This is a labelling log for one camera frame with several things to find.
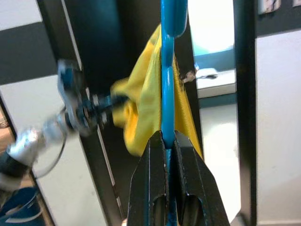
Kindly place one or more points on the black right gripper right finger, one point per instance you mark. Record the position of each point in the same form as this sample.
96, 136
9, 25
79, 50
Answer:
197, 188

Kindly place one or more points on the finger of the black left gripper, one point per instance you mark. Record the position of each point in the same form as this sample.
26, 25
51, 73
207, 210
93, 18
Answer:
115, 100

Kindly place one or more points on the black metal clothes rack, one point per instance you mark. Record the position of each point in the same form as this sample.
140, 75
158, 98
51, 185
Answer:
245, 117

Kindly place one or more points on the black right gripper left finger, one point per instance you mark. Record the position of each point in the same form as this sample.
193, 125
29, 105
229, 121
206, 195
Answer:
148, 183

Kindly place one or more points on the blue plastic hanger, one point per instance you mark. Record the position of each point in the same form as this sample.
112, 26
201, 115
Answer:
168, 94

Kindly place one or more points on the yellow garment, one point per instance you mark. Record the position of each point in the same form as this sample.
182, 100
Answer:
145, 113

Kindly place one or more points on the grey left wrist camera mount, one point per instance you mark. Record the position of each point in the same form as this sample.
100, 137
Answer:
64, 80

